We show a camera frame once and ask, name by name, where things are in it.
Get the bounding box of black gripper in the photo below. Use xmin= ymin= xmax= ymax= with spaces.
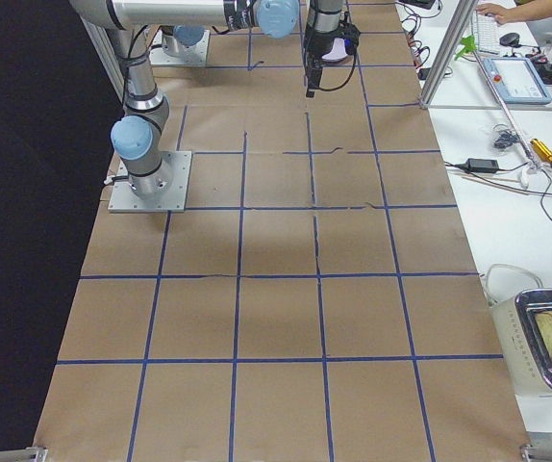
xmin=304 ymin=31 xmax=361 ymax=98

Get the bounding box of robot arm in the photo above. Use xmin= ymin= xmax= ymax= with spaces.
xmin=70 ymin=1 xmax=300 ymax=198
xmin=152 ymin=1 xmax=360 ymax=98

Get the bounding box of lavender round plate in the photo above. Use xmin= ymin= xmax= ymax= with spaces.
xmin=322 ymin=38 xmax=349 ymax=64

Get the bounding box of person hand on keyboard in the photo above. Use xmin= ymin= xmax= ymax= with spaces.
xmin=475 ymin=3 xmax=511 ymax=25

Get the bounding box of black power adapter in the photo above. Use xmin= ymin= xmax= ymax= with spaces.
xmin=464 ymin=158 xmax=500 ymax=174

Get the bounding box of white keyboard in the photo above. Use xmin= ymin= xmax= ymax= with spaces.
xmin=470 ymin=13 xmax=501 ymax=55

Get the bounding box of blue teach pendant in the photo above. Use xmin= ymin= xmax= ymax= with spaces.
xmin=481 ymin=57 xmax=552 ymax=105

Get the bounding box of black computer mouse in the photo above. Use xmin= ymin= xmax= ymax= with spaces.
xmin=499 ymin=33 xmax=520 ymax=48

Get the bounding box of brown paper table cover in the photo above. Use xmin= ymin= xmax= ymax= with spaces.
xmin=35 ymin=1 xmax=526 ymax=461

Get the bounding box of long metal rod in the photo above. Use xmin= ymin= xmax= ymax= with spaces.
xmin=469 ymin=36 xmax=541 ymax=170

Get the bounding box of cream and steel toaster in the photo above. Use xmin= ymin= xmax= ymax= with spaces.
xmin=490 ymin=289 xmax=552 ymax=398

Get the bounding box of black corrugated cable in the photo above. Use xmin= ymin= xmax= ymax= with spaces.
xmin=317 ymin=13 xmax=360 ymax=92

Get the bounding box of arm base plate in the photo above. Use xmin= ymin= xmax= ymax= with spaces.
xmin=108 ymin=151 xmax=192 ymax=213
xmin=150 ymin=26 xmax=210 ymax=67

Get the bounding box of aluminium corner post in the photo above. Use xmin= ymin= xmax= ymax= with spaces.
xmin=419 ymin=0 xmax=477 ymax=109

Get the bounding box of yellow handled tool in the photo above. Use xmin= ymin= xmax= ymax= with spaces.
xmin=530 ymin=139 xmax=552 ymax=167

